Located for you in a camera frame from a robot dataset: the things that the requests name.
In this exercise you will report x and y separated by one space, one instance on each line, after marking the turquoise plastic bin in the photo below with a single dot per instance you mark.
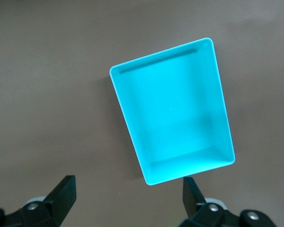
172 111

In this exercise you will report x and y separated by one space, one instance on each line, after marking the brown table mat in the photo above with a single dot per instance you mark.
49 94

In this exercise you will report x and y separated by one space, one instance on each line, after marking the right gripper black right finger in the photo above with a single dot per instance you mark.
194 203

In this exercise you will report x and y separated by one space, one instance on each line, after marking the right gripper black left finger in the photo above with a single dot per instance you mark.
56 208

